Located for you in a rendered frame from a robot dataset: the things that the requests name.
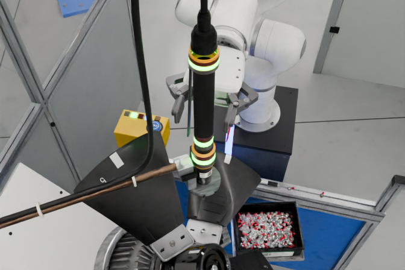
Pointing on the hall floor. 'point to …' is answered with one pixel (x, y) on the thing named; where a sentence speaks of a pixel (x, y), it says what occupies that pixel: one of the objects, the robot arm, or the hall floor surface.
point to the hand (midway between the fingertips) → (202, 118)
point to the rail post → (354, 245)
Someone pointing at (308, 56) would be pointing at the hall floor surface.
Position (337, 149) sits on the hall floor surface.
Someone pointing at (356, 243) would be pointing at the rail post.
